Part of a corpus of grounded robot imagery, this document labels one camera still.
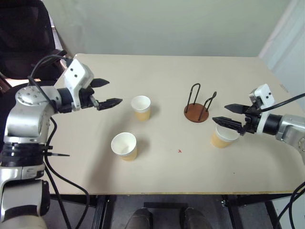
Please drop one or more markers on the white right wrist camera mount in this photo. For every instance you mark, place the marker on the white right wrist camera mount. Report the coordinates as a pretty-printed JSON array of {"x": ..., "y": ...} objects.
[{"x": 264, "y": 94}]

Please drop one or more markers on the black office chair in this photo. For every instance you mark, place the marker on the black office chair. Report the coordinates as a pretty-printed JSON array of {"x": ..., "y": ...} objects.
[{"x": 19, "y": 35}]

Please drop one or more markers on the black metal table frame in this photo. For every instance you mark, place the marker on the black metal table frame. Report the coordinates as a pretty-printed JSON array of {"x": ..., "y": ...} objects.
[{"x": 102, "y": 210}]

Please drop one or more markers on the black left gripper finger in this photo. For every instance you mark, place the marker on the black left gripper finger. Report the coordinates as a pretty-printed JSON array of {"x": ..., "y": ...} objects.
[
  {"x": 109, "y": 103},
  {"x": 100, "y": 82}
]

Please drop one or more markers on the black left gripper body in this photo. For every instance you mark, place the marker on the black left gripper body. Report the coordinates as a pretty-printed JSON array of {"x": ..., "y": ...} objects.
[{"x": 87, "y": 97}]

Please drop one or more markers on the yellow white paper cup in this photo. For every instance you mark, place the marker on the yellow white paper cup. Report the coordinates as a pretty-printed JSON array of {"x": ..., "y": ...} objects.
[
  {"x": 220, "y": 139},
  {"x": 141, "y": 107},
  {"x": 124, "y": 145}
]

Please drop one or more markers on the white curtain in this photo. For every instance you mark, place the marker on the white curtain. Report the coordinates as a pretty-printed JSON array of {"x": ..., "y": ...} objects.
[{"x": 283, "y": 43}]

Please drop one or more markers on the black zip tie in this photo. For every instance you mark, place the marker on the black zip tie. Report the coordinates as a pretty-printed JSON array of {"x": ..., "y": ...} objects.
[{"x": 59, "y": 155}]

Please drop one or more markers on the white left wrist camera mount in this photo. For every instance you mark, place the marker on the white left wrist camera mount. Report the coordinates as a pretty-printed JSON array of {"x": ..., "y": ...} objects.
[{"x": 76, "y": 71}]

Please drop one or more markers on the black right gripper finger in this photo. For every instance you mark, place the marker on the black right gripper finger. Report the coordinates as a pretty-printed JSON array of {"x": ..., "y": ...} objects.
[
  {"x": 226, "y": 122},
  {"x": 237, "y": 108}
]

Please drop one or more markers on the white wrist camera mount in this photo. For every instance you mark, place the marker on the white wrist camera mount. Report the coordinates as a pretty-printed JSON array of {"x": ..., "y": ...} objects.
[
  {"x": 264, "y": 94},
  {"x": 76, "y": 71}
]

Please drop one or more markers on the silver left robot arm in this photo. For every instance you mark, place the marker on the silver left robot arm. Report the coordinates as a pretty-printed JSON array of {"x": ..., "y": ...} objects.
[{"x": 26, "y": 119}]

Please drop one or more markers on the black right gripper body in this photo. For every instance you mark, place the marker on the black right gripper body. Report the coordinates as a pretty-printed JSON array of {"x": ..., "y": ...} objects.
[{"x": 251, "y": 119}]

